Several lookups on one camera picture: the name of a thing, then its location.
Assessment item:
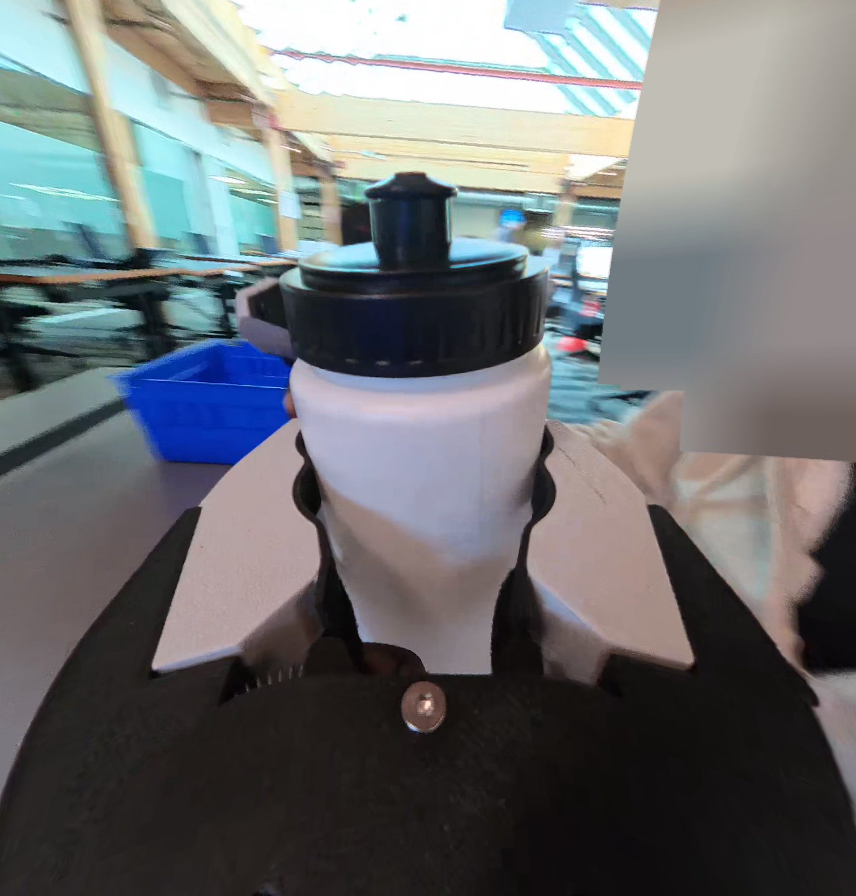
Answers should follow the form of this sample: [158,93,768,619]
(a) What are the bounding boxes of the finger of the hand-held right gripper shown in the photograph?
[235,279,294,361]

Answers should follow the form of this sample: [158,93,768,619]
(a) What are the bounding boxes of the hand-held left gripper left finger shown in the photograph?
[151,419,331,673]

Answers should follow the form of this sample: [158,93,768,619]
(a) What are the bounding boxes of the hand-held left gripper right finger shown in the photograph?
[522,419,696,683]

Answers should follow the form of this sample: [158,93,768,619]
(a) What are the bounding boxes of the black bottle lid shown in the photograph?
[279,171,551,379]

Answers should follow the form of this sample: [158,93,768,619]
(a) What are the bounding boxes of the blue plastic bin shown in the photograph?
[109,339,292,464]

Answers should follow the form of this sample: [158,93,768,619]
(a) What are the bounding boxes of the white plastic bottle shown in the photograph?
[289,343,553,676]

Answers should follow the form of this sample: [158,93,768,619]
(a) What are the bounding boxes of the person's left hand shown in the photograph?
[363,643,425,676]

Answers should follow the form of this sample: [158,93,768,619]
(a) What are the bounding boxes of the wooden desk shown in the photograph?
[0,255,296,393]

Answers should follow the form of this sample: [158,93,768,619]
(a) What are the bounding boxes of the wooden support post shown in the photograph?
[64,0,156,249]
[260,119,303,253]

